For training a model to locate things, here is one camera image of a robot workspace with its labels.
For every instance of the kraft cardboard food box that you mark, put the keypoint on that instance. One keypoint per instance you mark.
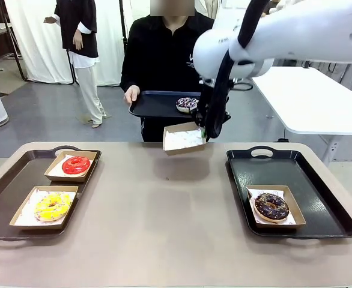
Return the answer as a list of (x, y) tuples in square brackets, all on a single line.
[(297, 210), (38, 227), (185, 151), (68, 179)]

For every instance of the white table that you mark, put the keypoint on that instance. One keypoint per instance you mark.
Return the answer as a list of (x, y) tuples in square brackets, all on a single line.
[(314, 102)]

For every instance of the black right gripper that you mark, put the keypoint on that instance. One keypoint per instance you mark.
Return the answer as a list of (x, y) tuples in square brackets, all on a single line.
[(204, 102)]

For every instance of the black stand pole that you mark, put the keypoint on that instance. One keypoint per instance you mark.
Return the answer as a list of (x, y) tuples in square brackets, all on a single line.
[(122, 18)]

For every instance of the person's right forearm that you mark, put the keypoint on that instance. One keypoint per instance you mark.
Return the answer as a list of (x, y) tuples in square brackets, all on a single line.
[(127, 79)]

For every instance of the black serving tray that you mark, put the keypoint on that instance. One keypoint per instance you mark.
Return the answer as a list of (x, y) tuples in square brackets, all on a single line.
[(152, 105)]

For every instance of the white curtain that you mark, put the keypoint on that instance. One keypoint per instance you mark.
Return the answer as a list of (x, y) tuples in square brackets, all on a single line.
[(38, 45)]

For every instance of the yellow glazed donut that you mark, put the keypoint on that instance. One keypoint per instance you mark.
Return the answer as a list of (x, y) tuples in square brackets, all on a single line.
[(44, 207)]

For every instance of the red glazed donut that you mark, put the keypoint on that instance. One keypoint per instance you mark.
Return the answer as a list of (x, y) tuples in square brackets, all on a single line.
[(69, 166)]

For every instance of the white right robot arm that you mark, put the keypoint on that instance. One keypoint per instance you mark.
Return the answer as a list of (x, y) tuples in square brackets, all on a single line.
[(299, 39)]

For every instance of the person in black shirt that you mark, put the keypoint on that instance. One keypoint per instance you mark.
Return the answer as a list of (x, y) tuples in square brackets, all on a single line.
[(164, 54)]

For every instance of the mannequin in black top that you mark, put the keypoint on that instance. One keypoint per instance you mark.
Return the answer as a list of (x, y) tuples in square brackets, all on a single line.
[(80, 30)]

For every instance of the dark donut with white sprinkles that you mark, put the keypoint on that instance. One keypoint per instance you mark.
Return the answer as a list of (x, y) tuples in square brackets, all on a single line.
[(186, 103)]

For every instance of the chocolate donut with nut sprinkles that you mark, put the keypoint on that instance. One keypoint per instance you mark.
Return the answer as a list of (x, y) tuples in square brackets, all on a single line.
[(263, 207)]

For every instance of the person's right hand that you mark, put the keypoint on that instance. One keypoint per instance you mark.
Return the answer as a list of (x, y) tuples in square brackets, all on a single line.
[(132, 91)]

